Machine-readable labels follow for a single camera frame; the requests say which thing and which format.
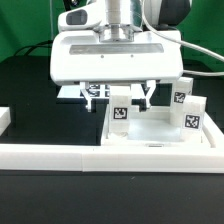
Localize white marker sheet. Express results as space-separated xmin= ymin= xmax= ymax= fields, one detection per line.
xmin=57 ymin=83 xmax=147 ymax=100

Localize white square tabletop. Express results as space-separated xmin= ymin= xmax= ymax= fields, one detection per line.
xmin=101 ymin=106 xmax=210 ymax=148

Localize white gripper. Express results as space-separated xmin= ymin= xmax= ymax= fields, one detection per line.
xmin=50 ymin=6 xmax=183 ymax=112

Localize white U-shaped fence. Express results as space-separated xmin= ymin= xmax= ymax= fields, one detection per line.
xmin=0 ymin=116 xmax=224 ymax=173

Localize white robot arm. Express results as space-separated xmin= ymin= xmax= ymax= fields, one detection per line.
xmin=50 ymin=0 xmax=192 ymax=93

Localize black cables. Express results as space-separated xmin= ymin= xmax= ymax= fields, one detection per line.
xmin=13 ymin=39 xmax=56 ymax=57

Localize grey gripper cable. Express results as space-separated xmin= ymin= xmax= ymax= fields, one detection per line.
xmin=141 ymin=0 xmax=224 ymax=77

